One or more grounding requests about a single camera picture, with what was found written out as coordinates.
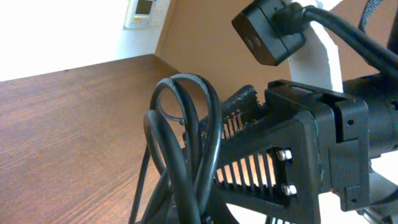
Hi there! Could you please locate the black cable bundle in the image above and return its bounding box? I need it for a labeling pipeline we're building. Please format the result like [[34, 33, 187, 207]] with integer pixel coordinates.
[[129, 73, 223, 224]]

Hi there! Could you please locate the black right camera cable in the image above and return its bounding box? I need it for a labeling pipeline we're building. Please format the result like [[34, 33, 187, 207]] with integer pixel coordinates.
[[272, 1, 398, 78]]

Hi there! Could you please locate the white wall control panel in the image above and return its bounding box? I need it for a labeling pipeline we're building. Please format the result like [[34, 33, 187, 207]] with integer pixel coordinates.
[[124, 0, 170, 30]]

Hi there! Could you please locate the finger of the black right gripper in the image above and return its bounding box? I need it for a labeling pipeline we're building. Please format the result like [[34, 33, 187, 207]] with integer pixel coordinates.
[[220, 85, 267, 140]]

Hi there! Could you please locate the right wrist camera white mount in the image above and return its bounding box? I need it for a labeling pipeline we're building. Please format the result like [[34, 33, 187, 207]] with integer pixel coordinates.
[[231, 0, 345, 94]]

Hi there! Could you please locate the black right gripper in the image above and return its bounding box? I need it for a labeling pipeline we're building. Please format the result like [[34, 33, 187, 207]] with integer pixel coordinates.
[[216, 80, 369, 223]]

